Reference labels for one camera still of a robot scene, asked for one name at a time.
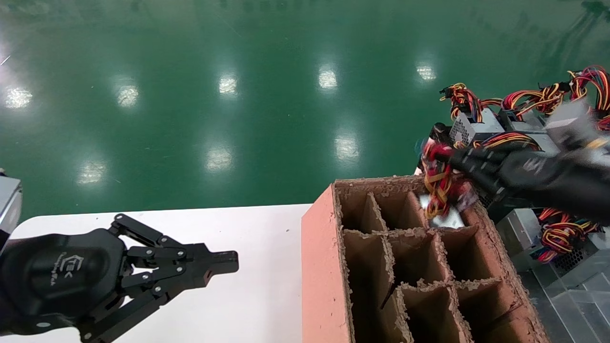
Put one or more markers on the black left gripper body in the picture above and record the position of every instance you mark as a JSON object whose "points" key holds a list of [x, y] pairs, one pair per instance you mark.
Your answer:
{"points": [[57, 276]]}

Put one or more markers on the grey left wrist box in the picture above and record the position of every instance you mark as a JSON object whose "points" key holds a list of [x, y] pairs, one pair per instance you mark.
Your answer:
{"points": [[8, 205]]}

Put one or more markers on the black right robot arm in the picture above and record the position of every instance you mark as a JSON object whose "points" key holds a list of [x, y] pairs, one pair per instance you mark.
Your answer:
{"points": [[591, 190]]}

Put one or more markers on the brown cardboard box with dividers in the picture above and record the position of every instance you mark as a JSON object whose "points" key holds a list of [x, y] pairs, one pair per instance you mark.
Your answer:
{"points": [[324, 276]]}

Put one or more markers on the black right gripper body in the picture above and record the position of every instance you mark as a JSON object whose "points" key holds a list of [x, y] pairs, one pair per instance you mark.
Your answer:
{"points": [[533, 174]]}

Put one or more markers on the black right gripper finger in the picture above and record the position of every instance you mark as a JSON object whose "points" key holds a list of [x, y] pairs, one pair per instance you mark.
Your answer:
{"points": [[481, 155], [486, 178]]}

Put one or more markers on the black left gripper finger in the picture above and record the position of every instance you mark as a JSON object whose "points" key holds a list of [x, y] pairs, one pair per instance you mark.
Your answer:
{"points": [[190, 255], [190, 278]]}

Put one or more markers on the grey metal cart shelf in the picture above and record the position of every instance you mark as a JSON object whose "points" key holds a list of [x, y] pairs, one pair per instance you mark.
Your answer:
{"points": [[572, 309]]}

